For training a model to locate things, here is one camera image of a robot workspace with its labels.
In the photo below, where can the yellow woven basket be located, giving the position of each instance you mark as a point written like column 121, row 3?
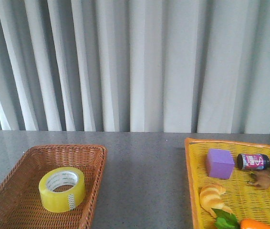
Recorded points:
column 246, row 201

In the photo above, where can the toy orange carrot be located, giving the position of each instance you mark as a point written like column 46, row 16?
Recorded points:
column 225, row 220

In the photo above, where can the yellow packing tape roll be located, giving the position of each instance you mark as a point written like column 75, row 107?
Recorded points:
column 62, row 189

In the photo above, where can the small dark labelled bottle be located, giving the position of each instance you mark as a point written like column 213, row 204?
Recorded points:
column 253, row 162

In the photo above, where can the brown wicker basket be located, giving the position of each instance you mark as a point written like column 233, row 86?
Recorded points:
column 20, row 201

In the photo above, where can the white pleated curtain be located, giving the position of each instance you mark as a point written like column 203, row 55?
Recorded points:
column 178, row 66

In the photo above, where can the purple foam cube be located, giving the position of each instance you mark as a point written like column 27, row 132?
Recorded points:
column 219, row 163

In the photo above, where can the toy croissant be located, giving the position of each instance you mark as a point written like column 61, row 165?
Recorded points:
column 210, row 198

